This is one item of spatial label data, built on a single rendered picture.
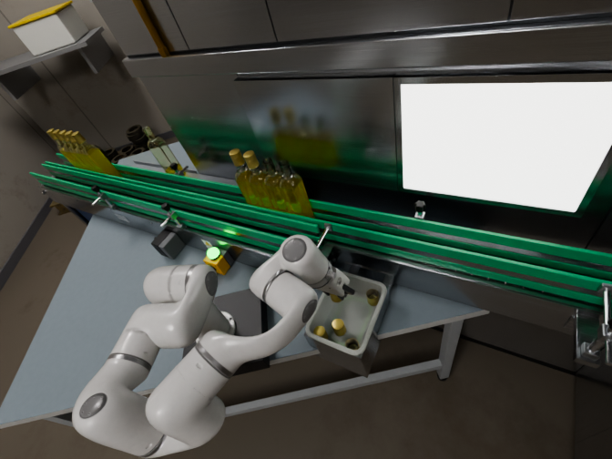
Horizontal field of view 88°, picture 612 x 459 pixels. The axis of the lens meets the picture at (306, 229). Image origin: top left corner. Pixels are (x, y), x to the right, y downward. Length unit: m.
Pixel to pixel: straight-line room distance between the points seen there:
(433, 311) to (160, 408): 0.73
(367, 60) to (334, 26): 0.10
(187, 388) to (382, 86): 0.72
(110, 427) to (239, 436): 1.20
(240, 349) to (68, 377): 0.92
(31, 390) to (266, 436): 0.95
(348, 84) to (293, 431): 1.47
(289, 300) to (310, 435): 1.20
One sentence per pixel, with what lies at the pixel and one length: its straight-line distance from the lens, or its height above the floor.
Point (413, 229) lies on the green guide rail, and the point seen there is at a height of 0.93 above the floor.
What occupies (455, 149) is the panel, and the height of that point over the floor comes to 1.14.
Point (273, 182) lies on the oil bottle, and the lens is 0.97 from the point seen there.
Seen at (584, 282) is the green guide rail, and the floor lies 0.95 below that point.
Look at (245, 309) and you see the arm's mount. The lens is 1.05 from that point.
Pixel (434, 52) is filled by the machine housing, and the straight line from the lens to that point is 0.77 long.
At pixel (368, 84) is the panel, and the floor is 1.31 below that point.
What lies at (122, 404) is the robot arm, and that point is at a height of 1.15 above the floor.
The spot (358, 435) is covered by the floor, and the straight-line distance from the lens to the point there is 1.68.
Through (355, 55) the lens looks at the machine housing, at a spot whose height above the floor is 1.37.
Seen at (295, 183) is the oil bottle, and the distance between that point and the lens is 0.94.
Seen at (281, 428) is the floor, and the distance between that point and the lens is 1.76.
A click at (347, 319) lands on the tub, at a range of 0.99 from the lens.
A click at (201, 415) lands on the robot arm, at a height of 1.11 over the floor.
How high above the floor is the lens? 1.65
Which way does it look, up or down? 46 degrees down
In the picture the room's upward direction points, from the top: 20 degrees counter-clockwise
